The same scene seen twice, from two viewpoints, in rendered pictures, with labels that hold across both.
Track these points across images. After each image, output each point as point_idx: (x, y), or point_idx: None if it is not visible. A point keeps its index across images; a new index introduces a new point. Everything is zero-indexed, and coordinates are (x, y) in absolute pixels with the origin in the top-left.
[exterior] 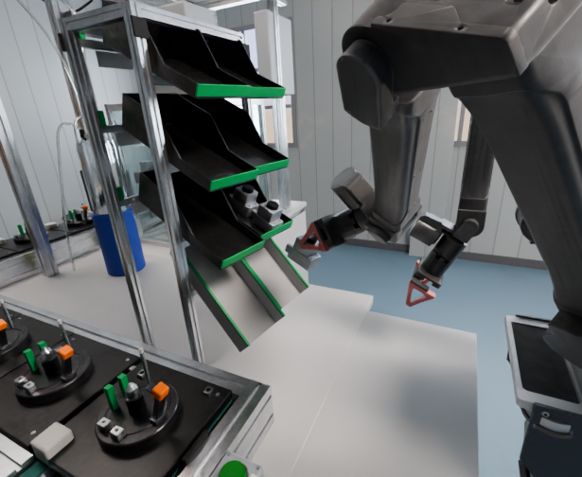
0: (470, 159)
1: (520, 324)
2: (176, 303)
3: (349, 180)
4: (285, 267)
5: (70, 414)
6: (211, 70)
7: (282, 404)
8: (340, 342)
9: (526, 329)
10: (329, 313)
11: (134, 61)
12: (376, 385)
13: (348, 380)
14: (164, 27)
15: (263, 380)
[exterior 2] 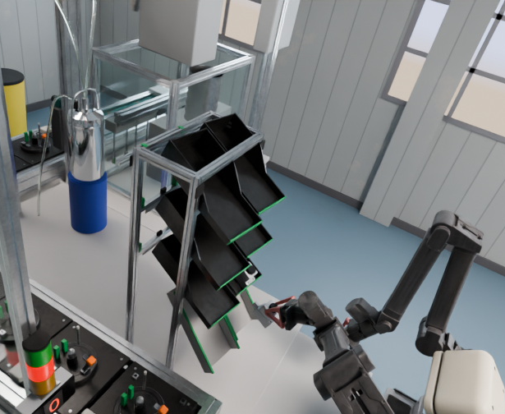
0: (400, 288)
1: (393, 397)
2: (141, 284)
3: (311, 308)
4: (245, 298)
5: (90, 400)
6: (235, 191)
7: (224, 407)
8: (272, 359)
9: (395, 402)
10: (268, 328)
11: (188, 207)
12: (290, 404)
13: (272, 396)
14: (204, 138)
15: (212, 384)
